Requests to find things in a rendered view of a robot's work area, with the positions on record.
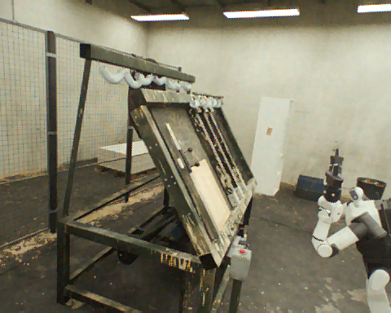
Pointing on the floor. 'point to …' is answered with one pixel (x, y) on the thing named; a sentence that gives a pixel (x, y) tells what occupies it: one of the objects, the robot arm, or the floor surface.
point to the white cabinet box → (270, 143)
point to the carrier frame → (144, 248)
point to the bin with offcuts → (369, 186)
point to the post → (235, 296)
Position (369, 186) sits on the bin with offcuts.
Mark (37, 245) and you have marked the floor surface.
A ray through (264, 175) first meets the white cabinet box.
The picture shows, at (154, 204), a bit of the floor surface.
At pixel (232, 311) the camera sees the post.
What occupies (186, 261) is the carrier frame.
